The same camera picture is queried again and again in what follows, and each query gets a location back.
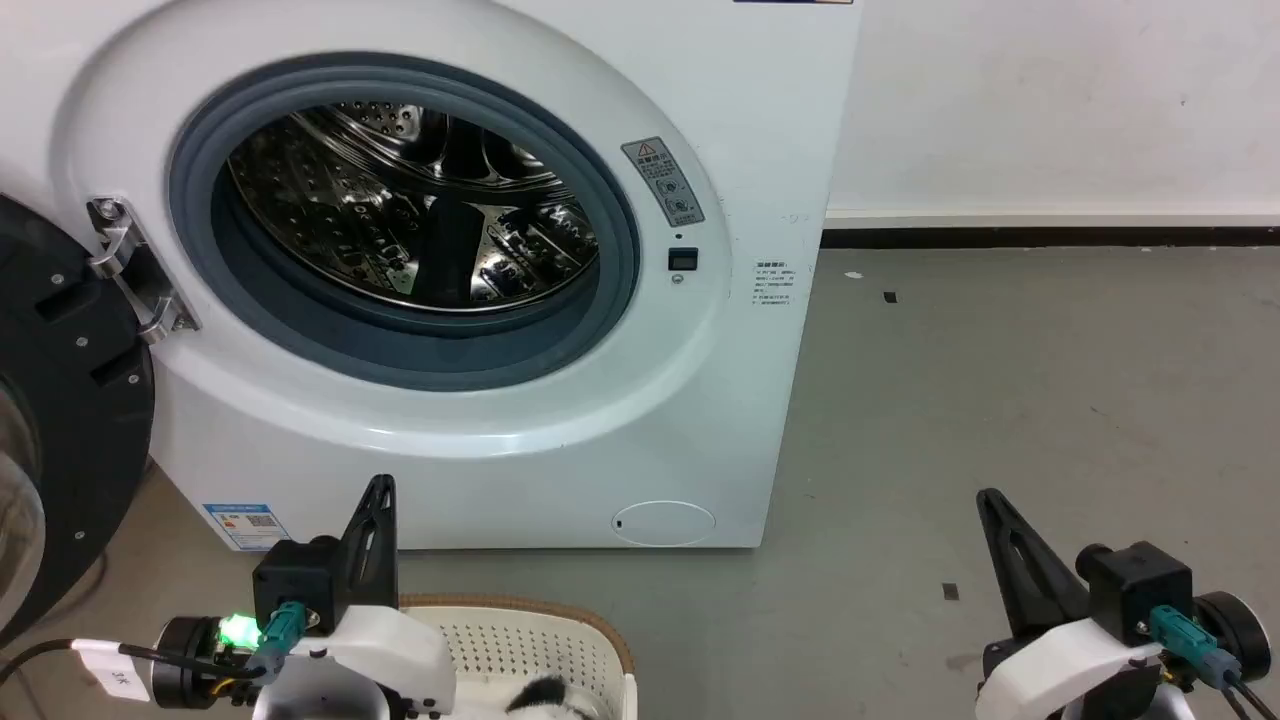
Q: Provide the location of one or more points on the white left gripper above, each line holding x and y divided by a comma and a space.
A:
385, 655

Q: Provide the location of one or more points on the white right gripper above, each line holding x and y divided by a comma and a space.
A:
1060, 670

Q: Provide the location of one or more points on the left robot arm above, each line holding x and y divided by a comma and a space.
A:
200, 660

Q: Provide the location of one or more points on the stainless steel washing machine drum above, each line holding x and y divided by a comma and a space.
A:
400, 220

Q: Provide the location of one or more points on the black washing machine door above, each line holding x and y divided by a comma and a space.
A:
70, 400

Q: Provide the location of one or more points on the blue energy label sticker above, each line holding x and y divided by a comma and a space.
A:
246, 526

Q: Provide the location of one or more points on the white perforated laundry basket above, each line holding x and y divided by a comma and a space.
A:
520, 645

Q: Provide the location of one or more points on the white front-load washing machine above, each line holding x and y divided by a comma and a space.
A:
560, 440

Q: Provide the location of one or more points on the grey rubber door gasket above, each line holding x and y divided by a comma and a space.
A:
300, 330

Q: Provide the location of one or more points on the black and white garment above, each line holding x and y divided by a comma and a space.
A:
548, 698

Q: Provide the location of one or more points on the round white filter cover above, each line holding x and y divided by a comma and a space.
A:
663, 523

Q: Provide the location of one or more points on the metal door hinge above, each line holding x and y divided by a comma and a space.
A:
135, 270

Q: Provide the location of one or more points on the small printed text label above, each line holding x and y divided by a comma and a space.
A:
773, 282

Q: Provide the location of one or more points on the black door latch socket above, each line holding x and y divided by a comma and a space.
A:
683, 260

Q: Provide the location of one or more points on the grey warning sticker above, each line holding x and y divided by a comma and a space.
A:
664, 181

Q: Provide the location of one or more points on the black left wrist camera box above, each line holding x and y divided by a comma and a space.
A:
295, 585

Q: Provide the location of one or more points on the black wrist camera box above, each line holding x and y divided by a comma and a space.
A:
295, 585
1140, 590

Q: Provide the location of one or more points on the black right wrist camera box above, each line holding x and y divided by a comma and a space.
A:
1140, 590

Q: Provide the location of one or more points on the black wall baseboard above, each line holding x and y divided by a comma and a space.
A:
1050, 237

